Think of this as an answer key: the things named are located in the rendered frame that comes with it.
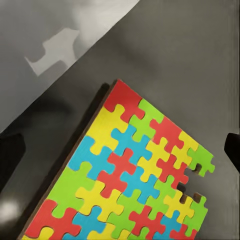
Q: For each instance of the desk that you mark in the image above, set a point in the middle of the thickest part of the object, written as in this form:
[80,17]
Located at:
[59,58]

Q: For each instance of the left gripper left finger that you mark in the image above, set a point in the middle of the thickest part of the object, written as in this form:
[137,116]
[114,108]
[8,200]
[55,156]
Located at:
[12,149]

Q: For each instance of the jigsaw puzzle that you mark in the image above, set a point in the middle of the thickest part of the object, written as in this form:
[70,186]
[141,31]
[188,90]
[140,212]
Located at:
[119,182]

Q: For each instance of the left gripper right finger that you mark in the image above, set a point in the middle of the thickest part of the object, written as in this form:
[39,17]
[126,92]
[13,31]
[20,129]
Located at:
[232,149]

